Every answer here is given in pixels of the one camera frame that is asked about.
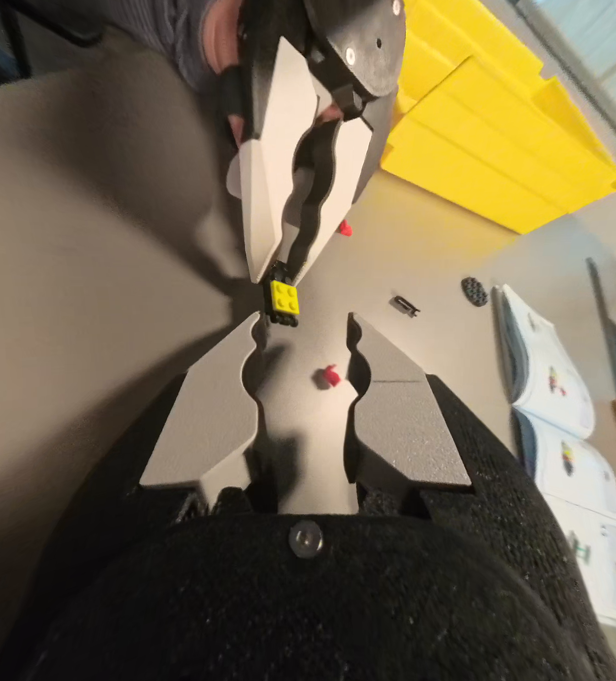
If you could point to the person's left forearm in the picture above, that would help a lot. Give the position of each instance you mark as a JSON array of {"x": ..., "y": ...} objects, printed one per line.
[{"x": 180, "y": 32}]

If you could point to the open instruction booklet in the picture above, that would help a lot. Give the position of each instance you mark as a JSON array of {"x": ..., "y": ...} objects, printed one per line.
[{"x": 547, "y": 372}]

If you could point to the black brick block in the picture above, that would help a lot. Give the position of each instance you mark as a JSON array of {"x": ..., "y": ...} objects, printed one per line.
[{"x": 281, "y": 321}]

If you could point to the small yellow brick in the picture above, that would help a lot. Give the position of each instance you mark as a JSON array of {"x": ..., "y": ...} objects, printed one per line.
[{"x": 278, "y": 295}]

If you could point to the person's left hand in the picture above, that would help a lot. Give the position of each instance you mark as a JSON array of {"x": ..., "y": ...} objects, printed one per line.
[{"x": 220, "y": 37}]

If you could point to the black round studded disc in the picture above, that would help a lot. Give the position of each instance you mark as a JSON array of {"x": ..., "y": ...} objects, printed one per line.
[{"x": 474, "y": 291}]

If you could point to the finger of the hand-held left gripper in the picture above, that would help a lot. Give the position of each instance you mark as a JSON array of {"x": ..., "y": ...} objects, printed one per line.
[
  {"x": 270, "y": 159},
  {"x": 348, "y": 165}
]

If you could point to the small red brick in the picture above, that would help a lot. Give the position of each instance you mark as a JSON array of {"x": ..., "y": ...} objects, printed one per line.
[
  {"x": 330, "y": 376},
  {"x": 345, "y": 229}
]

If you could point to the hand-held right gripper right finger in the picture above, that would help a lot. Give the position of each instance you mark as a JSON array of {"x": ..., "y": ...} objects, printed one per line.
[{"x": 409, "y": 431}]

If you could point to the black clip brick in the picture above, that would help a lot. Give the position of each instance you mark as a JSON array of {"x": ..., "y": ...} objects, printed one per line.
[{"x": 406, "y": 305}]

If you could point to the yellow plastic bin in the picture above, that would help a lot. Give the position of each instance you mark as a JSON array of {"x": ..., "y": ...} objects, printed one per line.
[{"x": 499, "y": 133}]

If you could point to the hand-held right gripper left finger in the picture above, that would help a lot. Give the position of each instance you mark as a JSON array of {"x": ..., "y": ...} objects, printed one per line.
[{"x": 201, "y": 425}]

